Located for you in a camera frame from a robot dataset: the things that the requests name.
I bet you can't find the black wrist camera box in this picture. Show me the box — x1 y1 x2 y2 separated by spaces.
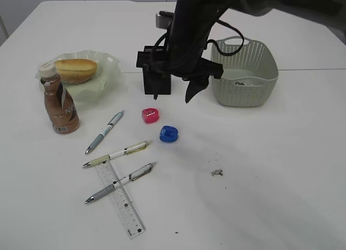
156 11 174 30

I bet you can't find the pale green plastic basket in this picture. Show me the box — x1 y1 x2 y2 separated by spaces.
211 38 278 107

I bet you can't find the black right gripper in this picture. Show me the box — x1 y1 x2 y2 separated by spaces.
136 30 223 103

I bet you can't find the clear plastic ruler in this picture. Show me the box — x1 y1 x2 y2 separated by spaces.
95 161 145 239

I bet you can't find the grey grip white pen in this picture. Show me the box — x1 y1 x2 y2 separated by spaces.
85 110 124 155

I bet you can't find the cream grip white pen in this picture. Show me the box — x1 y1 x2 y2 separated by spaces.
82 141 151 168

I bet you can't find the pink pencil sharpener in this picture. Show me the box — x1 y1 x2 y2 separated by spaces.
142 108 159 124

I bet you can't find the pink white paper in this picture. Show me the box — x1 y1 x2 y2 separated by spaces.
234 77 264 87

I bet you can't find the tiny grey paper scrap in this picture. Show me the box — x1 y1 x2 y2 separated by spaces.
211 169 223 176

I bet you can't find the blue pencil sharpener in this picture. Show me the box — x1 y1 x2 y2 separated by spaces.
159 126 178 143

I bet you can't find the frosted green glass plate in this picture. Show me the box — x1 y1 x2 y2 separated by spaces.
52 50 121 102

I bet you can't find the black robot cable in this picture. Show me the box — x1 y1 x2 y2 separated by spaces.
148 17 245 72

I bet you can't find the black mesh pen holder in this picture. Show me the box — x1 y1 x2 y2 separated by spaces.
136 45 171 95

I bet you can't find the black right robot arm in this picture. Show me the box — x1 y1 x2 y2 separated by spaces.
136 0 345 102

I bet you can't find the golden bread roll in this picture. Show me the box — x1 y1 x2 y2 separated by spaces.
55 59 97 84

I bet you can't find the brown Nescafe coffee bottle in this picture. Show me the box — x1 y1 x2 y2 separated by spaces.
38 61 79 134

